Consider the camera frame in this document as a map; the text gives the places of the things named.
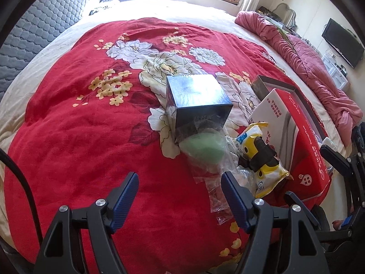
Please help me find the cardboard box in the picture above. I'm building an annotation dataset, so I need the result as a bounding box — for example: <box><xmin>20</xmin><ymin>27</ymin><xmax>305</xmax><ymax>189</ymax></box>
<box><xmin>250</xmin><ymin>74</ymin><xmax>329</xmax><ymax>141</ymax></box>

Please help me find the black television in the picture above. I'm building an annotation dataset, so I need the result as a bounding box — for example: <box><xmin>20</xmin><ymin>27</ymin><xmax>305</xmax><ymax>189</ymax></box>
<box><xmin>321</xmin><ymin>18</ymin><xmax>361</xmax><ymax>69</ymax></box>

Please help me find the black cable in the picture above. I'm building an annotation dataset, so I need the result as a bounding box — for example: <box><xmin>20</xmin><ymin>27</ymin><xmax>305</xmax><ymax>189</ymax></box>
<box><xmin>0</xmin><ymin>148</ymin><xmax>44</xmax><ymax>236</ymax></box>

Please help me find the red tissue pack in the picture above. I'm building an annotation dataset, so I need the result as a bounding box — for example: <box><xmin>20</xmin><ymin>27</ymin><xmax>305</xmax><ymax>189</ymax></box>
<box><xmin>246</xmin><ymin>88</ymin><xmax>333</xmax><ymax>206</ymax></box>

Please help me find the vanity mirror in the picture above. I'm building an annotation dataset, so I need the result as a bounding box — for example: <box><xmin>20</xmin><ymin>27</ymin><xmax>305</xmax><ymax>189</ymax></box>
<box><xmin>270</xmin><ymin>3</ymin><xmax>297</xmax><ymax>29</ymax></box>

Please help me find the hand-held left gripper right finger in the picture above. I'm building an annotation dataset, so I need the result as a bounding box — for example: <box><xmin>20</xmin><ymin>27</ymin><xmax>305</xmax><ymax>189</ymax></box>
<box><xmin>221</xmin><ymin>172</ymin><xmax>332</xmax><ymax>274</ymax></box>

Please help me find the grey quilted headboard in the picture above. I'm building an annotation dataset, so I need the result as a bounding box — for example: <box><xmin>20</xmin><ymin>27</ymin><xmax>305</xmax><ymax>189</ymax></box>
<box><xmin>0</xmin><ymin>0</ymin><xmax>105</xmax><ymax>101</ymax></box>

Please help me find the pink quilt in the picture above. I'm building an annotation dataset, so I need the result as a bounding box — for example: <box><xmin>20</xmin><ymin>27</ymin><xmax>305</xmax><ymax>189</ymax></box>
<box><xmin>235</xmin><ymin>11</ymin><xmax>363</xmax><ymax>147</ymax></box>

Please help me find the bed with cream sheet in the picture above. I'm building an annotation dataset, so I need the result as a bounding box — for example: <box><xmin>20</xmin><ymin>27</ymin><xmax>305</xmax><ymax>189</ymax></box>
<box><xmin>0</xmin><ymin>0</ymin><xmax>357</xmax><ymax>263</ymax></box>

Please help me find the red floral blanket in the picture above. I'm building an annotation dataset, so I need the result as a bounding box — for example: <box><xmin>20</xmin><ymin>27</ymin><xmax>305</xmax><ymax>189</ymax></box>
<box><xmin>5</xmin><ymin>17</ymin><xmax>335</xmax><ymax>274</ymax></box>

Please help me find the yellow white snack packet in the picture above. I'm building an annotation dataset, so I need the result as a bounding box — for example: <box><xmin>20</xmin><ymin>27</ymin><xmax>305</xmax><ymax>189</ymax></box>
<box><xmin>235</xmin><ymin>122</ymin><xmax>290</xmax><ymax>199</ymax></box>

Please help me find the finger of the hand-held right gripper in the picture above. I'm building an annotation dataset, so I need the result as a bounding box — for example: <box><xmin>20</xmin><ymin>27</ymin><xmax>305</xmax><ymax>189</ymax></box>
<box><xmin>283</xmin><ymin>191</ymin><xmax>331</xmax><ymax>232</ymax></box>
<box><xmin>320</xmin><ymin>145</ymin><xmax>353</xmax><ymax>175</ymax></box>

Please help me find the white drawer cabinet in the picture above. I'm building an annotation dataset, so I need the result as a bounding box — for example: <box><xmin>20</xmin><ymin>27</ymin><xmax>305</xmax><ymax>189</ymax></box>
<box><xmin>322</xmin><ymin>50</ymin><xmax>351</xmax><ymax>91</ymax></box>

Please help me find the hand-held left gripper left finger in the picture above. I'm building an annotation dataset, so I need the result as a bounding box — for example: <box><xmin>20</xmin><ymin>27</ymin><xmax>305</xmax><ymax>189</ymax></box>
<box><xmin>34</xmin><ymin>172</ymin><xmax>140</xmax><ymax>274</ymax></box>

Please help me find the dark glossy box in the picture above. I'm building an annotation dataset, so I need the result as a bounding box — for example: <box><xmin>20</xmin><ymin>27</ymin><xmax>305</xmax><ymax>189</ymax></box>
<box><xmin>166</xmin><ymin>74</ymin><xmax>233</xmax><ymax>144</ymax></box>

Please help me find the green sponge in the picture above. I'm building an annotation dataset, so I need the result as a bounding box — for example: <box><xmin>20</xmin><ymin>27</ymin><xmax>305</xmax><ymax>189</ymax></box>
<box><xmin>175</xmin><ymin>126</ymin><xmax>229</xmax><ymax>184</ymax></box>

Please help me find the small clear plastic bag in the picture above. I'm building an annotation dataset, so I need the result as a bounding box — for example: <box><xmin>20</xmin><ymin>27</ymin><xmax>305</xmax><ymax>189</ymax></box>
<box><xmin>206</xmin><ymin>170</ymin><xmax>258</xmax><ymax>227</ymax></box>

